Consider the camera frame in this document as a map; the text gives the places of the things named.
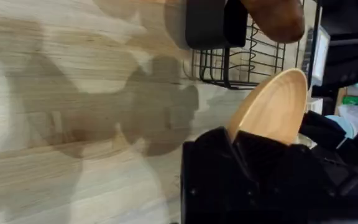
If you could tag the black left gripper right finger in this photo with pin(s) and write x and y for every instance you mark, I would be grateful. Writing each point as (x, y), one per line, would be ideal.
(278, 180)

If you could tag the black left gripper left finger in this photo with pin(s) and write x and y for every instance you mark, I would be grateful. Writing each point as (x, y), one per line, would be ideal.
(210, 174)

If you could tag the light wooden plate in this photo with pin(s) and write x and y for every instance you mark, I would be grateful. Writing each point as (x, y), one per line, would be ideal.
(275, 105)

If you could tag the light blue plate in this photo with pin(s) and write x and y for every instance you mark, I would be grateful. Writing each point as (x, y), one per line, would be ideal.
(342, 124)

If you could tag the dark brown wooden plate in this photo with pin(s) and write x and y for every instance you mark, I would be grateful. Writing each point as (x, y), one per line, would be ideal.
(278, 18)

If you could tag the white plastic bag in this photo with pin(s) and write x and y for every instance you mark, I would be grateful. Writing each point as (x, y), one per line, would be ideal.
(353, 113)

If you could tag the computer monitor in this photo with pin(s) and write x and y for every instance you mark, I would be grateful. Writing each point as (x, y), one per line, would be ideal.
(320, 56)

